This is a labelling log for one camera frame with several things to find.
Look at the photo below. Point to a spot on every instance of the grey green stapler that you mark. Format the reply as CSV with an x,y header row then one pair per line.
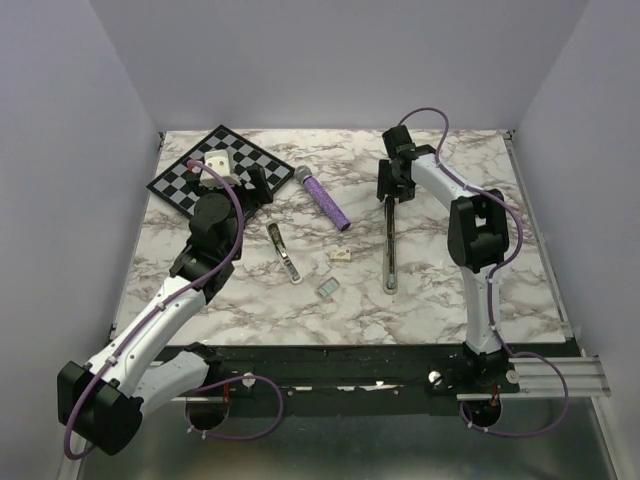
x,y
282,253

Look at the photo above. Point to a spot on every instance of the purple glitter microphone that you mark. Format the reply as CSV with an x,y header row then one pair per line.
x,y
322,198

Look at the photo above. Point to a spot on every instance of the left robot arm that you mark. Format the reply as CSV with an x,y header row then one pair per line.
x,y
105,399

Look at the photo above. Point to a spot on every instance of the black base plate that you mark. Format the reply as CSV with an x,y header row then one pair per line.
x,y
351,380

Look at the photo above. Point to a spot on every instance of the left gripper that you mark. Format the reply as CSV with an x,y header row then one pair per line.
x,y
258,178

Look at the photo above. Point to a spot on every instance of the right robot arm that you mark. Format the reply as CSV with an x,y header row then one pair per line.
x,y
477,235

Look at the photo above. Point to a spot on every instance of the grey staple strips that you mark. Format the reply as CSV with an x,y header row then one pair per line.
x,y
327,288

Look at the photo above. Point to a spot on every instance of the small staple box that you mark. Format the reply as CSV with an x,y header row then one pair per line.
x,y
340,255

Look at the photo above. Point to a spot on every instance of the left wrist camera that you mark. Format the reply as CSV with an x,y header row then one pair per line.
x,y
218,161

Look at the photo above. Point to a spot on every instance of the black grey chessboard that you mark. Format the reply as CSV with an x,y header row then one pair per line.
x,y
170,184

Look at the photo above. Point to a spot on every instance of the aluminium frame rail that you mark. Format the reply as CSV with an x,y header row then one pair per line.
x,y
538,372

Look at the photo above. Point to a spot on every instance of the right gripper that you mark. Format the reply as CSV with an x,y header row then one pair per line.
x,y
406,193

